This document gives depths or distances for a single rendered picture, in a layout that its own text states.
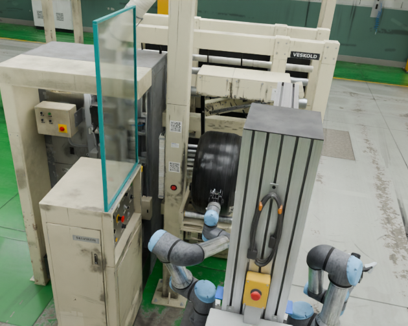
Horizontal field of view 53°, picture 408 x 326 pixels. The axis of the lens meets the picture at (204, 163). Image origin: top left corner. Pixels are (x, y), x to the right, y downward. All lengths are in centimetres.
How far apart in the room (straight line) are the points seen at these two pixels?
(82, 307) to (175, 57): 160
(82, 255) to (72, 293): 33
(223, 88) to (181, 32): 52
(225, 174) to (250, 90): 59
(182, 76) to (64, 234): 111
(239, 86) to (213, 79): 17
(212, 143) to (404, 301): 224
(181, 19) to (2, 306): 251
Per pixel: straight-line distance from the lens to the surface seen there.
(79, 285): 259
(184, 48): 240
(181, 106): 250
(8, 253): 408
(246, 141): 129
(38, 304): 355
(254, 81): 267
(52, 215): 233
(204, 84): 270
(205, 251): 196
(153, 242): 193
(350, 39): 1178
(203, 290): 220
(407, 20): 1193
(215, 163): 248
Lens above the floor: 252
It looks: 28 degrees down
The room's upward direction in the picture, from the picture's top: 4 degrees clockwise
